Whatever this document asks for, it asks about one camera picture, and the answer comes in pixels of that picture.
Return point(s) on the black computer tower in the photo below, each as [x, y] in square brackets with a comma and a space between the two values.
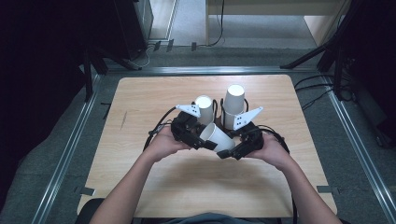
[132, 28]

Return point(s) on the person's left hand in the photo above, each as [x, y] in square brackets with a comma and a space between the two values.
[163, 146]

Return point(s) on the white paper cup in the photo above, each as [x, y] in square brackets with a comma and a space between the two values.
[218, 137]
[234, 98]
[229, 121]
[206, 109]

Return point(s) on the light wooden desk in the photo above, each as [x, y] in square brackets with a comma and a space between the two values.
[280, 9]

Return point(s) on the black tripod stand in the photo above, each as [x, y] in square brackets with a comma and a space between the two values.
[88, 74]

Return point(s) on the black chair seat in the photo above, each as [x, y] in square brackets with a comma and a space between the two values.
[88, 211]

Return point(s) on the grey tape strip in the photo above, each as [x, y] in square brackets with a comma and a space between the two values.
[87, 191]
[327, 189]

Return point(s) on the aluminium frame rail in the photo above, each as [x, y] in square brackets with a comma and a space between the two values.
[202, 70]

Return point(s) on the black metal stand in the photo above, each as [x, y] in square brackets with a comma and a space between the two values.
[330, 46]

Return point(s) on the person's right hand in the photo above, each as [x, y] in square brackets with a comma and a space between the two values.
[274, 151]

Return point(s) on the black tape strip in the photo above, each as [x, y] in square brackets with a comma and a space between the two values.
[107, 109]

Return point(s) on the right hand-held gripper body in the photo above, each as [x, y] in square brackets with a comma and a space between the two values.
[252, 137]

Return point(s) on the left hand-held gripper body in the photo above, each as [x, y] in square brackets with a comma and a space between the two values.
[185, 129]

